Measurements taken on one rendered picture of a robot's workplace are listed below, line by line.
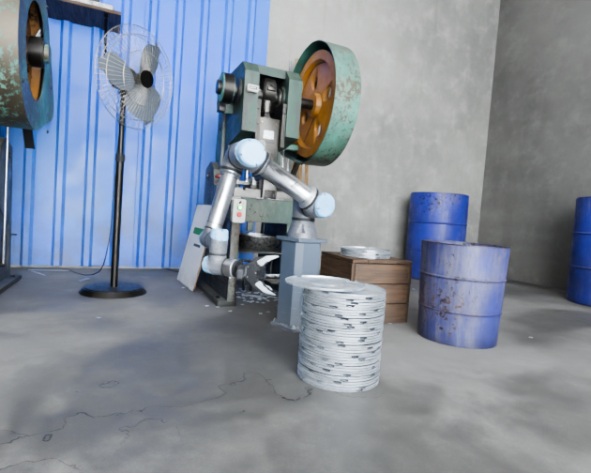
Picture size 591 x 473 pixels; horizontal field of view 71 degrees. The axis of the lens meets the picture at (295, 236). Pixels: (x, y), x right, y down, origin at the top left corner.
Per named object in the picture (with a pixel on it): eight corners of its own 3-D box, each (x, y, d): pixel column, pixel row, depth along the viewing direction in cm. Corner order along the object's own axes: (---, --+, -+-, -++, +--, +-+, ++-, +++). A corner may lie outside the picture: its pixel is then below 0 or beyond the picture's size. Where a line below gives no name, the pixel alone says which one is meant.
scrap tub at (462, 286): (521, 347, 202) (531, 249, 199) (456, 353, 185) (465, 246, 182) (455, 324, 240) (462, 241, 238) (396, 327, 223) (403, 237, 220)
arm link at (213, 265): (201, 253, 173) (199, 274, 173) (222, 256, 168) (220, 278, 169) (212, 252, 180) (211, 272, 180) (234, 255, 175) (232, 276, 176)
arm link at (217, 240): (204, 227, 178) (204, 252, 179) (213, 228, 168) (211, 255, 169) (222, 228, 182) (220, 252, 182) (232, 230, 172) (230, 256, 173)
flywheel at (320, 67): (335, 180, 296) (379, 83, 251) (309, 177, 287) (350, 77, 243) (305, 129, 344) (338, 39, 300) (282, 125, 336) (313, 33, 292)
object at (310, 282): (382, 288, 149) (382, 286, 149) (324, 294, 130) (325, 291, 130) (325, 276, 171) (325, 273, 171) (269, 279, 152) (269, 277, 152)
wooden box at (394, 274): (407, 322, 235) (413, 261, 233) (347, 324, 221) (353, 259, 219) (370, 306, 272) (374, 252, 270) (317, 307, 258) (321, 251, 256)
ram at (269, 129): (280, 162, 270) (282, 116, 268) (257, 160, 263) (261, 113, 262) (270, 164, 285) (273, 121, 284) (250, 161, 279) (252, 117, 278)
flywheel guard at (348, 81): (356, 161, 260) (367, 27, 256) (316, 156, 249) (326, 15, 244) (291, 172, 354) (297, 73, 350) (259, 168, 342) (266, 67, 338)
